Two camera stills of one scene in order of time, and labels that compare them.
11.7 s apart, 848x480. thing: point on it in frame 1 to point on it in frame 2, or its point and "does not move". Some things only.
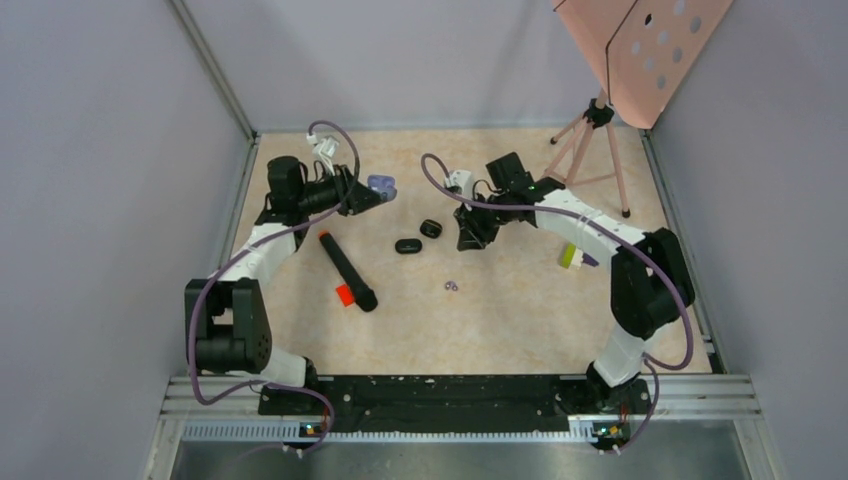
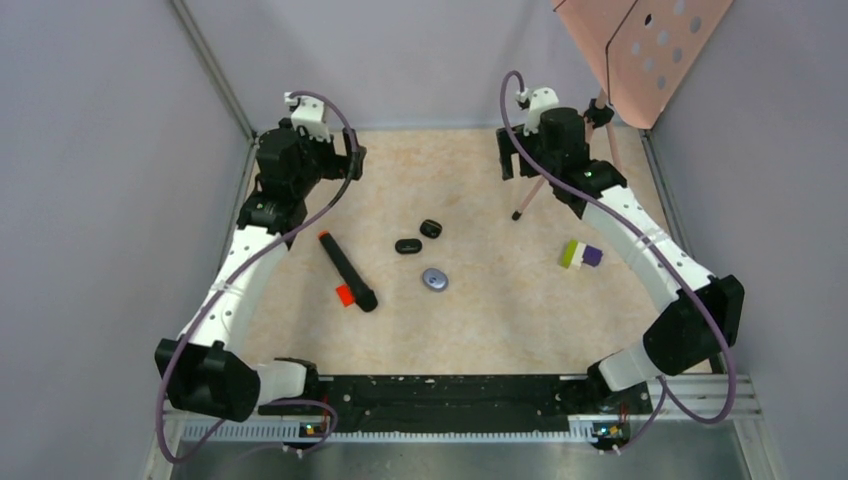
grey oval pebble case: x=384 y=184 to x=435 y=279
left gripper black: x=352 y=196 to x=341 y=166
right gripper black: x=472 y=235 to x=507 y=148
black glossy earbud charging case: x=431 y=228 does not move
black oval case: x=408 y=245 does not move
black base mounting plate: x=450 y=404 does not move
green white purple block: x=575 y=256 does not move
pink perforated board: x=642 y=52 does not move
